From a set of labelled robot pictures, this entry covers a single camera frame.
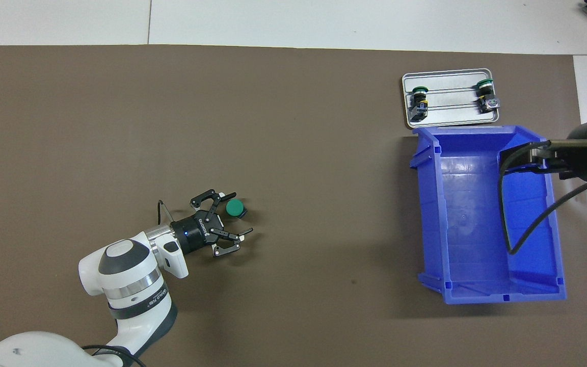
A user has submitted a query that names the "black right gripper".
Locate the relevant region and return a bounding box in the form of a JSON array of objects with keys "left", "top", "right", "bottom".
[{"left": 499, "top": 118, "right": 587, "bottom": 182}]

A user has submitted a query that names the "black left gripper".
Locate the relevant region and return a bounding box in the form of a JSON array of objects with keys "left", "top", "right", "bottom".
[{"left": 170, "top": 190, "right": 254, "bottom": 258}]

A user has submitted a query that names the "green push button switch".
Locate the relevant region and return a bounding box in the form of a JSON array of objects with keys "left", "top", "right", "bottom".
[
  {"left": 409, "top": 86, "right": 430, "bottom": 122},
  {"left": 475, "top": 78, "right": 501, "bottom": 113},
  {"left": 225, "top": 199, "right": 248, "bottom": 220}
]

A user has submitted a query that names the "silver metal tray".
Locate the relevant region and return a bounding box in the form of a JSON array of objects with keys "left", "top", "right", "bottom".
[{"left": 402, "top": 68, "right": 500, "bottom": 128}]

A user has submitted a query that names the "blue plastic storage bin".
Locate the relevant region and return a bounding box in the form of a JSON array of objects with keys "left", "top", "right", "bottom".
[{"left": 409, "top": 125, "right": 568, "bottom": 305}]

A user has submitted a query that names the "brown table mat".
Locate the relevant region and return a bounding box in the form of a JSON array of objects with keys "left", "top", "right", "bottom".
[{"left": 0, "top": 45, "right": 587, "bottom": 367}]

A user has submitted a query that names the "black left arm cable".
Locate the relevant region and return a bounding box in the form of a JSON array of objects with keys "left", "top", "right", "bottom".
[{"left": 82, "top": 200, "right": 177, "bottom": 367}]

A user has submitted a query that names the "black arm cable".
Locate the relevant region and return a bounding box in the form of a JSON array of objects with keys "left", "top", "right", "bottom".
[
  {"left": 82, "top": 200, "right": 177, "bottom": 367},
  {"left": 496, "top": 139, "right": 587, "bottom": 255}
]

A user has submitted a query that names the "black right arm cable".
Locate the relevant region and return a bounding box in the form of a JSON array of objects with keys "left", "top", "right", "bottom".
[{"left": 496, "top": 139, "right": 587, "bottom": 255}]

